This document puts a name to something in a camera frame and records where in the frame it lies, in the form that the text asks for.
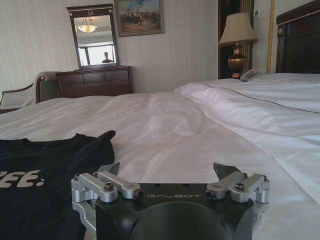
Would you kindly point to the black t-shirt with pale print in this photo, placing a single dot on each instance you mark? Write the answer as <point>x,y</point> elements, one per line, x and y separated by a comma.
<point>47,180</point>

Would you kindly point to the white bed sheet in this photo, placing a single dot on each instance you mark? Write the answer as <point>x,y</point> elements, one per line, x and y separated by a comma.
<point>140,140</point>

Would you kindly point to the pale upholstered wooden armchair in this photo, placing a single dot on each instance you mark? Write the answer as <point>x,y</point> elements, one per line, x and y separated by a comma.
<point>27,93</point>

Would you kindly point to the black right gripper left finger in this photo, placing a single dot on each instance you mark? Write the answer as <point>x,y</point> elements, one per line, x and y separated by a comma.
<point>105,186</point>

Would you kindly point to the wall thermostat panel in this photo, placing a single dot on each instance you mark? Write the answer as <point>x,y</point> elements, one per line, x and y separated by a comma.
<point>256,13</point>

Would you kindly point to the framed landscape painting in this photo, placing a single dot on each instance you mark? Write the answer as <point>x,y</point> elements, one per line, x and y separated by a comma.
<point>140,17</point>

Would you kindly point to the dark wooden dresser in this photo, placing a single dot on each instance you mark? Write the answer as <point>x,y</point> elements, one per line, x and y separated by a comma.
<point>96,81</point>

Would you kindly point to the white duvet with dark piping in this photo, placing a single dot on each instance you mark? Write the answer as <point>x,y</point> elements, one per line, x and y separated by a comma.
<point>260,117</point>

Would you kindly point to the dark wooden headboard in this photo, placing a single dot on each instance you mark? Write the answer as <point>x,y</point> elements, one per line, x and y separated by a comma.
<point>298,40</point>

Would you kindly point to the pale desk telephone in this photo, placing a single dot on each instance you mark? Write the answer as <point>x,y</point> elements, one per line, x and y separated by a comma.
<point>251,74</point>

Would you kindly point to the table lamp with beige shade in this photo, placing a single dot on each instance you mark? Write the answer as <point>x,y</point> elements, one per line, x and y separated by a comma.
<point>237,41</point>

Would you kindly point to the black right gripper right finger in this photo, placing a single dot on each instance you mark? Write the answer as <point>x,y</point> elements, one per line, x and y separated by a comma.
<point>237,182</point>

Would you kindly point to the dark wood framed mirror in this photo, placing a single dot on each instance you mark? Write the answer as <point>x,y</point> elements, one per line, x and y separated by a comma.
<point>95,37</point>

